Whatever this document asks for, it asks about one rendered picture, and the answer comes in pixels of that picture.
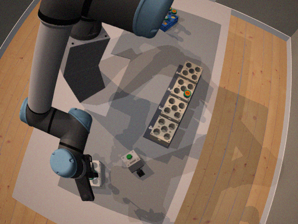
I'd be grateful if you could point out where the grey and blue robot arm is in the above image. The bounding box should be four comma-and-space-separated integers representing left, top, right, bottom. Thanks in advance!
19, 0, 174, 201

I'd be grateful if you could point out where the beige bucket adapter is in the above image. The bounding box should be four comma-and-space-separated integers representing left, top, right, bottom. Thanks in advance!
160, 95, 188, 124
170, 77, 196, 104
179, 60, 203, 84
150, 116, 178, 146

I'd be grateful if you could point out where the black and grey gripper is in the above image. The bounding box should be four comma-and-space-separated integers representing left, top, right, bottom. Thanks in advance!
82, 154, 98, 178

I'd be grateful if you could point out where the beige tube rack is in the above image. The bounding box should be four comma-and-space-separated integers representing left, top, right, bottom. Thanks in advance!
90, 160, 102, 186

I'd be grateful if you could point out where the blue tube rack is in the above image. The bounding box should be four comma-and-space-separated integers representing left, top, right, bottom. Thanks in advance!
160, 15, 178, 32

